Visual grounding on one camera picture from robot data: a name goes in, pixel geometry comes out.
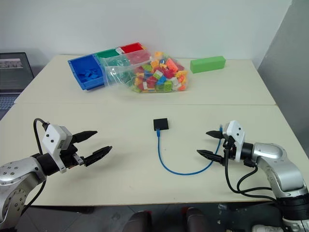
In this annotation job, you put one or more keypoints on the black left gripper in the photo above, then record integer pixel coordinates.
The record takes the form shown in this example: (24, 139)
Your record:
(70, 155)

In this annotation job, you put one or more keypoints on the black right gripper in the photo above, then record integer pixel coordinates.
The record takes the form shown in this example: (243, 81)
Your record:
(230, 149)

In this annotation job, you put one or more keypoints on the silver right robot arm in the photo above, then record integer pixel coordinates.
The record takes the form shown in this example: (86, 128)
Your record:
(277, 164)

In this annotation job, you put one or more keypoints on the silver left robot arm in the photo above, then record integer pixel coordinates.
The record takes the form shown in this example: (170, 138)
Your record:
(17, 174)

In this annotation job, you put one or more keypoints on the small black square device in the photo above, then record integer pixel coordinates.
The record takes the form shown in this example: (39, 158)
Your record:
(161, 124)

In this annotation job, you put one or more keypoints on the blue toy bricks pile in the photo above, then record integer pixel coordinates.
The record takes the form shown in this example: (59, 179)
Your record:
(90, 75)

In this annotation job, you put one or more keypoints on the dark rounded shape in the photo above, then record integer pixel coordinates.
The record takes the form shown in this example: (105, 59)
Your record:
(140, 221)
(198, 220)

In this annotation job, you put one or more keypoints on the green rectangular block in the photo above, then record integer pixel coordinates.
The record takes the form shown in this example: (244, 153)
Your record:
(207, 64)

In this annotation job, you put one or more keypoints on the blue plastic bin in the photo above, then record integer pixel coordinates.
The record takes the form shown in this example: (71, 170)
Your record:
(83, 63)

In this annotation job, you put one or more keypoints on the clear bag of toy bricks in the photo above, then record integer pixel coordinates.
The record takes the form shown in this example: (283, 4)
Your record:
(154, 75)

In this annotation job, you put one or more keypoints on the green plastic bin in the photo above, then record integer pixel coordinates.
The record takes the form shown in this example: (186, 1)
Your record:
(106, 53)

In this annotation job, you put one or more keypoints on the white shoe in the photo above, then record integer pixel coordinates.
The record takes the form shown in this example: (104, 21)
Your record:
(266, 228)

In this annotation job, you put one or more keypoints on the red plastic bin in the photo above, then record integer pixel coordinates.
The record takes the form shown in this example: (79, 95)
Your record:
(131, 47)

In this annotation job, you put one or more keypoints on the grey laptop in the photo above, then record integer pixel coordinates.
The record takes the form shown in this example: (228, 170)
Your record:
(13, 72)

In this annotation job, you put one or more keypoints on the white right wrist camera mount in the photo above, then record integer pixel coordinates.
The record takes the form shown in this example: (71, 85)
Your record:
(237, 131)

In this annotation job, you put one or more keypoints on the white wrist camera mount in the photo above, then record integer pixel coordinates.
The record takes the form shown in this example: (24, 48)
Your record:
(237, 131)
(53, 137)

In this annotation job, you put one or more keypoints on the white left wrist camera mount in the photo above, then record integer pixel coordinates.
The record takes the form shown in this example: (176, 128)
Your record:
(53, 137)

